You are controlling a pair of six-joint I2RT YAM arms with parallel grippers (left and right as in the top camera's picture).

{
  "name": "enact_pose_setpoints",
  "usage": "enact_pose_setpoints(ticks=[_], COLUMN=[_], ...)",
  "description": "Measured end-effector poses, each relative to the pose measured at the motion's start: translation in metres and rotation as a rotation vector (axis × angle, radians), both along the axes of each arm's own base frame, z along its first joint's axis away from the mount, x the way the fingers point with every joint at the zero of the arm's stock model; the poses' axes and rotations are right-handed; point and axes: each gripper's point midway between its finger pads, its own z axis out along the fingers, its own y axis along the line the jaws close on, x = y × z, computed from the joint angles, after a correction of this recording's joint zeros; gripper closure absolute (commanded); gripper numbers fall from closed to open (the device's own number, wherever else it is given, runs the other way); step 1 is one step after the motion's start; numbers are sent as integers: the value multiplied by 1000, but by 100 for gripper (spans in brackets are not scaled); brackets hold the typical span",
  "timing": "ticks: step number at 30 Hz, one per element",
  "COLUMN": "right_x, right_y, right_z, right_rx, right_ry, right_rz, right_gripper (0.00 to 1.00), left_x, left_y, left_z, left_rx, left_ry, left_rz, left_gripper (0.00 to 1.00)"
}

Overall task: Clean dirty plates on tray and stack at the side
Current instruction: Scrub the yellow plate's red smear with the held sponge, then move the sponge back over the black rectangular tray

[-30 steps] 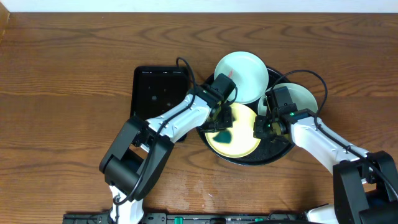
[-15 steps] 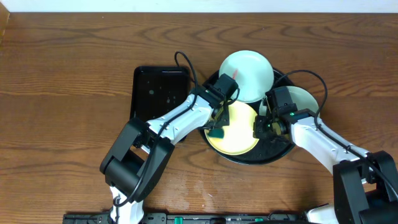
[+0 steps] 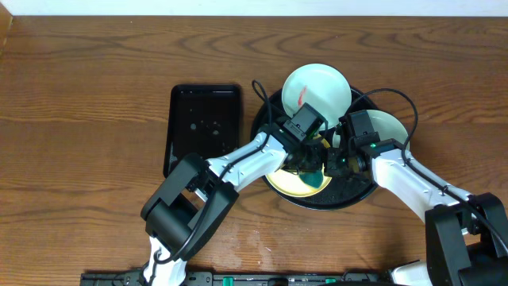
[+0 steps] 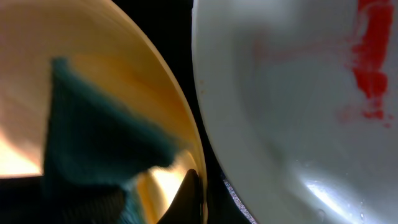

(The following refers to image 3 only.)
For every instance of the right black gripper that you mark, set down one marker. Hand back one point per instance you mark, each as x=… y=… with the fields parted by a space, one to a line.
x=332 y=155

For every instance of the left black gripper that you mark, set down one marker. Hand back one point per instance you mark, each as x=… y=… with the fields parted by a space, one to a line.
x=308 y=160

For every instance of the green yellow sponge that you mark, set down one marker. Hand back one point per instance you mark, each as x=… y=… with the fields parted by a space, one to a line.
x=313 y=179

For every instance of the yellow plate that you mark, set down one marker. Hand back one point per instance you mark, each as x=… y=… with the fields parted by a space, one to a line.
x=289 y=184

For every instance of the light green plate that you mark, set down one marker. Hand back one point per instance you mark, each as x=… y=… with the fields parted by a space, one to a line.
x=388 y=127

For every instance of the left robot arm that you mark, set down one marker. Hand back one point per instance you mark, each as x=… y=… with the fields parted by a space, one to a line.
x=187 y=208

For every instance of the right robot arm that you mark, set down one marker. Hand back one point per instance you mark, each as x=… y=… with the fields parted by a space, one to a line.
x=465 y=234

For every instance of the black round tray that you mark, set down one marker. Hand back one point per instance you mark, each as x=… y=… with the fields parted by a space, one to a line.
x=340 y=192

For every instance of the black rectangular tray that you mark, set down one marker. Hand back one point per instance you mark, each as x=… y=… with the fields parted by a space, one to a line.
x=203 y=119

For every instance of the light blue plate top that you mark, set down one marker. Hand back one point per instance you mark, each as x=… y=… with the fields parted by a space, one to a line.
x=321 y=86

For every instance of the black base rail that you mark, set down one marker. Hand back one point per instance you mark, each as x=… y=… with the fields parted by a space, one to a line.
x=134 y=278

